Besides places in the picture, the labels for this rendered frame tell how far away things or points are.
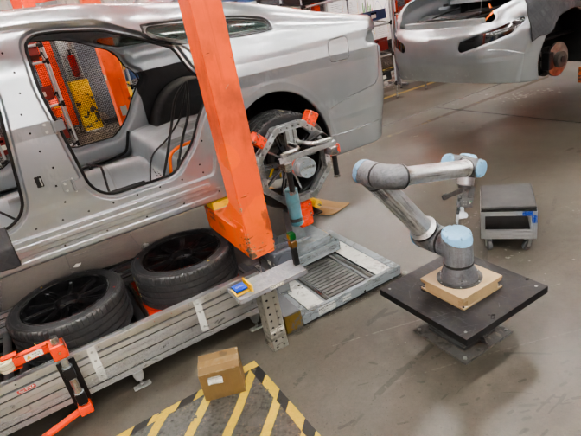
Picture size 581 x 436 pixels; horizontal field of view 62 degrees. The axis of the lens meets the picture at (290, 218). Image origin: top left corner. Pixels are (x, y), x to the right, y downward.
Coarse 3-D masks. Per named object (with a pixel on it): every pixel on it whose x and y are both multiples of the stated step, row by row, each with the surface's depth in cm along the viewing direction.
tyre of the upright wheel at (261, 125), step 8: (264, 112) 327; (272, 112) 321; (280, 112) 316; (288, 112) 316; (296, 112) 319; (256, 120) 319; (264, 120) 312; (272, 120) 311; (280, 120) 314; (288, 120) 317; (256, 128) 311; (264, 128) 310; (320, 128) 331; (264, 136) 311; (320, 168) 340; (272, 200) 327
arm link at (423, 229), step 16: (368, 160) 226; (368, 176) 218; (384, 192) 228; (400, 192) 234; (400, 208) 237; (416, 208) 243; (416, 224) 245; (432, 224) 251; (416, 240) 256; (432, 240) 251
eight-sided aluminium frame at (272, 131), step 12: (300, 120) 312; (276, 132) 305; (264, 156) 306; (324, 156) 330; (264, 168) 308; (324, 168) 334; (264, 180) 310; (324, 180) 334; (264, 192) 313; (312, 192) 332
